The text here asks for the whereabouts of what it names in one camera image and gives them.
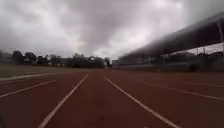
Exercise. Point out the grandstand building with roof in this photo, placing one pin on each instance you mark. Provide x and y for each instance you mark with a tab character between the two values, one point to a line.
186	50

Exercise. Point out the red running track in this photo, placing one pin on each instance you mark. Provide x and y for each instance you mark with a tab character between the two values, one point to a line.
96	106

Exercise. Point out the row of trees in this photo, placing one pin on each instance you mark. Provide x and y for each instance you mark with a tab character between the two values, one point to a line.
80	62

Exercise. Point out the pale concrete kerb strip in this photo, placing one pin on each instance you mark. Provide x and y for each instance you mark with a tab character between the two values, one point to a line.
26	76

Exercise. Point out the grass field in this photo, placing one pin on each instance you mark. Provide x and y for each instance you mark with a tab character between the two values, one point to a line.
30	70

